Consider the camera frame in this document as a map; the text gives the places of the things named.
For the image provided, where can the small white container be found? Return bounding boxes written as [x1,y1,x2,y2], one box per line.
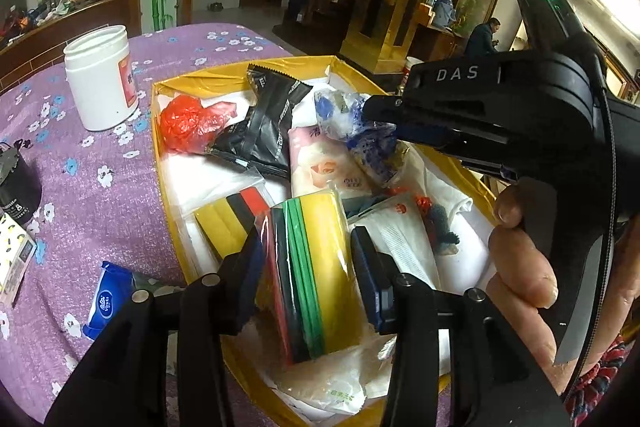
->
[402,55,426,93]

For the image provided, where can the white plastic jar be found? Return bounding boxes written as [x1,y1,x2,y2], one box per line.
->
[63,25,140,132]

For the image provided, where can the black electric motor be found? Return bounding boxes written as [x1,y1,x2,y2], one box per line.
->
[0,141,44,229]

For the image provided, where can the pink tissue pack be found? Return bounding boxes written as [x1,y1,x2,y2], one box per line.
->
[288,124,374,200]

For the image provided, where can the yellow black orange sponge pack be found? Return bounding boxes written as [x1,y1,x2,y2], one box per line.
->
[193,186,271,264]

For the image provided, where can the blue printed plastic bag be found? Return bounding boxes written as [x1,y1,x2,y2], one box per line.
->
[313,87,411,188]

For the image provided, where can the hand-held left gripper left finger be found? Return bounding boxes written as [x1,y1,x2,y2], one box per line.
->
[45,227,265,427]

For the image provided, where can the white printed plastic packet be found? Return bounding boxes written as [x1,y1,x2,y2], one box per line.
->
[347,196,442,296]

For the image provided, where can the black snack packet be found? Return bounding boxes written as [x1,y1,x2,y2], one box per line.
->
[204,63,314,180]

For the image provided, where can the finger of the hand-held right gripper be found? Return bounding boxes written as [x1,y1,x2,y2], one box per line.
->
[362,94,509,148]
[395,127,521,182]

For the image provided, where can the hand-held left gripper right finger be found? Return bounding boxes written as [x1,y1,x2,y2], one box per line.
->
[350,226,571,427]

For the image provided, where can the blue knitted cloth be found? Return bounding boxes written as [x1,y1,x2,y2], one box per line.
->
[424,201,462,256]

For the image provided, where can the yellow cardboard box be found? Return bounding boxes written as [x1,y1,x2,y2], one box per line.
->
[149,54,501,426]

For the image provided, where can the person's right hand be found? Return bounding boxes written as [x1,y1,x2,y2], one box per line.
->
[487,180,640,396]

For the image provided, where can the white tissue pack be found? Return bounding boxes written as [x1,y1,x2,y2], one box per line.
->
[0,211,39,309]

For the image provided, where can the blue tissue pack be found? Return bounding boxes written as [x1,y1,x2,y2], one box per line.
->
[82,260,186,341]

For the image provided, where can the person's right forearm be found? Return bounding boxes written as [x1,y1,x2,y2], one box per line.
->
[562,322,640,424]

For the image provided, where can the yellow green sponge pack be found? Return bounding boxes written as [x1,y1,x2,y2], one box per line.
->
[254,191,367,366]

